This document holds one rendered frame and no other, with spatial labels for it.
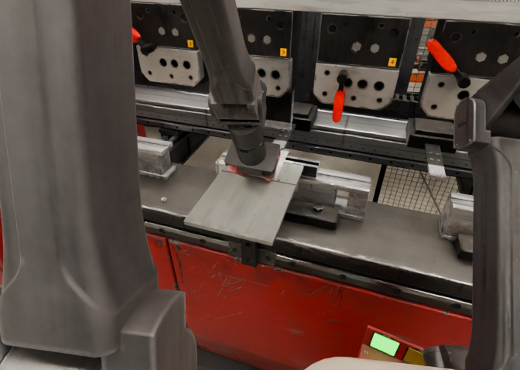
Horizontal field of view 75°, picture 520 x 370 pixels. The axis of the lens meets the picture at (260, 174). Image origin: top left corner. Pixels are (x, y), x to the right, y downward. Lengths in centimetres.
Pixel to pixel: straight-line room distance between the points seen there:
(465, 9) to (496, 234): 35
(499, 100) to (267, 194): 43
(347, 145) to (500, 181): 61
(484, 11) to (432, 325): 66
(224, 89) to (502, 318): 44
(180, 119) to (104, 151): 105
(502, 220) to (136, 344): 44
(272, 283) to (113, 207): 78
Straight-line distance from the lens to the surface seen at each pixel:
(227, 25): 40
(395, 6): 66
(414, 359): 77
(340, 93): 65
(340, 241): 81
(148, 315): 19
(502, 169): 52
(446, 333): 96
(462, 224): 88
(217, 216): 67
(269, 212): 67
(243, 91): 48
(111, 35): 18
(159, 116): 126
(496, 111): 52
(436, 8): 66
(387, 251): 82
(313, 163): 83
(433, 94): 69
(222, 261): 94
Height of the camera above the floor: 145
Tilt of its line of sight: 35 degrees down
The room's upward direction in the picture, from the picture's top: straight up
